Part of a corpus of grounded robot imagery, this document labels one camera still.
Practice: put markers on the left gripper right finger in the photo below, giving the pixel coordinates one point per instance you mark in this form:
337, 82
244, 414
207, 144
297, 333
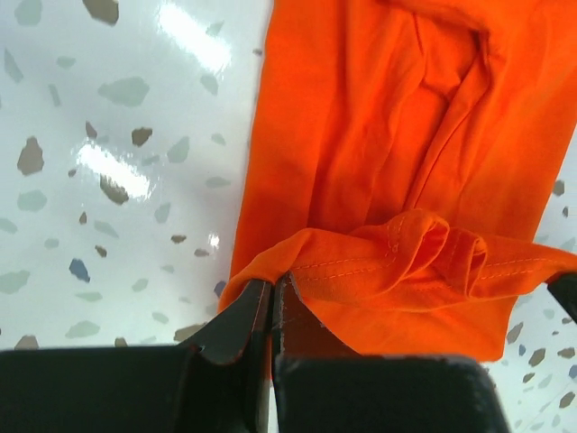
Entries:
305, 354

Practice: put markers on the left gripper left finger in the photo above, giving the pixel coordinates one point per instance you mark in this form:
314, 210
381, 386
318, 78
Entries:
226, 384

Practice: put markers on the orange t shirt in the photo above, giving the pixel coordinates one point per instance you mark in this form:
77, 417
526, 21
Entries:
401, 159

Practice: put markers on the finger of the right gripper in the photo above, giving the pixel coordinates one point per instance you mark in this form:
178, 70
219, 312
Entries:
563, 288

